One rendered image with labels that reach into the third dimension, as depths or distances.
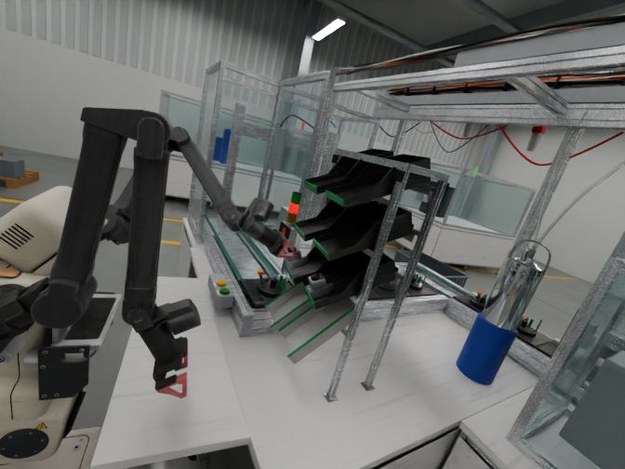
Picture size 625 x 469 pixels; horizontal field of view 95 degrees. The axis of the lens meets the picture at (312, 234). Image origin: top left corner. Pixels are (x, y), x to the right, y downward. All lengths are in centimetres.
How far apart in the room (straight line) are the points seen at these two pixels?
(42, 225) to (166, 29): 871
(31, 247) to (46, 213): 8
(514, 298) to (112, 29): 929
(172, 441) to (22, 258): 56
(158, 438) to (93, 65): 899
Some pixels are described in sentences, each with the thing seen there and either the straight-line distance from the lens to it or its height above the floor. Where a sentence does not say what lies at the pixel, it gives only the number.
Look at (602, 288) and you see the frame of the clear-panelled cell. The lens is 117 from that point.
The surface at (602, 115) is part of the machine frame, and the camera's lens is 173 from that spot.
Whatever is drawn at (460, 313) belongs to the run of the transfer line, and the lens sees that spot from 205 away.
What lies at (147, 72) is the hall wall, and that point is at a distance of 927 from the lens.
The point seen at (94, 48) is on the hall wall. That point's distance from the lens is 947.
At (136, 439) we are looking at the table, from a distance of 98.
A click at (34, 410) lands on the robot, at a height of 83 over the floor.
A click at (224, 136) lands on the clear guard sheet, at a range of 248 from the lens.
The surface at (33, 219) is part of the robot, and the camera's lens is 85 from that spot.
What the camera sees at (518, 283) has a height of 134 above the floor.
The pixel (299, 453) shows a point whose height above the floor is 86.
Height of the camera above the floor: 163
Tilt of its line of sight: 16 degrees down
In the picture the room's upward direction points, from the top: 14 degrees clockwise
